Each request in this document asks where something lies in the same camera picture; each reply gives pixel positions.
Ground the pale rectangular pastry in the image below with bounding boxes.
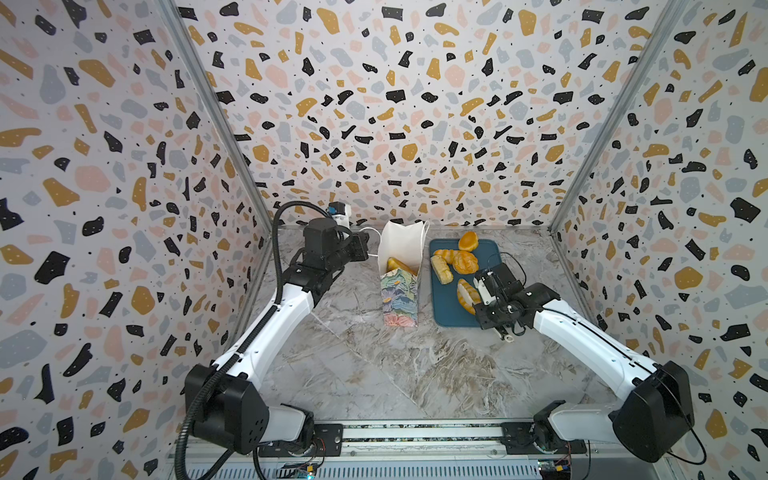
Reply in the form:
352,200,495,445
430,255,454,285

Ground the black corrugated cable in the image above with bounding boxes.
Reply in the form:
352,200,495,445
175,200,331,480

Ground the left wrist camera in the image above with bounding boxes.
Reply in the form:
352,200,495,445
327,201,351,228

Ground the floral paper bag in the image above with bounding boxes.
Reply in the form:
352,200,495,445
375,221,429,327

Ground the teal tray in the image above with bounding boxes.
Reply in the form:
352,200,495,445
428,238,518,329

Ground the small round bun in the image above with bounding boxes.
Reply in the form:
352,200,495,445
458,231,479,252

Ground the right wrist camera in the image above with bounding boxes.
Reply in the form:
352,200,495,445
474,271,497,305

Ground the striped croissant bread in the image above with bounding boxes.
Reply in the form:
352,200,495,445
457,278,482,315

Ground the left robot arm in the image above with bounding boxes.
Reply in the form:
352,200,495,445
178,217,370,454

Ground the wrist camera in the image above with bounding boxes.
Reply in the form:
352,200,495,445
327,201,351,228
474,271,497,305

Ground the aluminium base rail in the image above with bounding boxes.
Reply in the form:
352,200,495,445
164,416,676,480

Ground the small yellow bread roll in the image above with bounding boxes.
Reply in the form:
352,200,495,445
387,257,418,276

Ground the twisted bread stick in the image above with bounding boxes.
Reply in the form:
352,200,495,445
433,249,459,265

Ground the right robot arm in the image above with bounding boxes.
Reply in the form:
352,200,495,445
473,264,695,463

